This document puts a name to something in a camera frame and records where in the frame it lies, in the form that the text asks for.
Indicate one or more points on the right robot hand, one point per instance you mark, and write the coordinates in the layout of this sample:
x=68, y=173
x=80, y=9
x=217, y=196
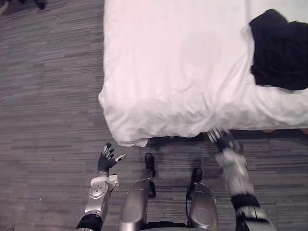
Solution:
x=217, y=135

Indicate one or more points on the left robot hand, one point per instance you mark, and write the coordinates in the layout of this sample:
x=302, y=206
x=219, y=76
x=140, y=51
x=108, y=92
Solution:
x=105, y=162

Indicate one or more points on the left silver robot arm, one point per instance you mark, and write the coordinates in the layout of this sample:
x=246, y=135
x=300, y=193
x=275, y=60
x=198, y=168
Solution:
x=97, y=199

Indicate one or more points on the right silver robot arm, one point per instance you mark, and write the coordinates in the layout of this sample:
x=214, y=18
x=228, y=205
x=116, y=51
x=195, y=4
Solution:
x=240, y=183

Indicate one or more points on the white bed duvet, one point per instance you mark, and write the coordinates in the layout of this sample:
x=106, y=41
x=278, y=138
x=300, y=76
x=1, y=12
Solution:
x=173, y=72

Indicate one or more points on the black cloth garment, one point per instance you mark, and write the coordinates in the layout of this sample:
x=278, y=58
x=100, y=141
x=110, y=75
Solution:
x=279, y=53

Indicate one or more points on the white bed sheet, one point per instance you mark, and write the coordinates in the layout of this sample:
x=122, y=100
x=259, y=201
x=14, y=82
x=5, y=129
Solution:
x=279, y=9

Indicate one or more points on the right silver robot leg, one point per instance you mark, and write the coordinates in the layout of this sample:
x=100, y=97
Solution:
x=201, y=202

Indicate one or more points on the dark object on floor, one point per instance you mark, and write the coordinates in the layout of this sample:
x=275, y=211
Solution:
x=39, y=3

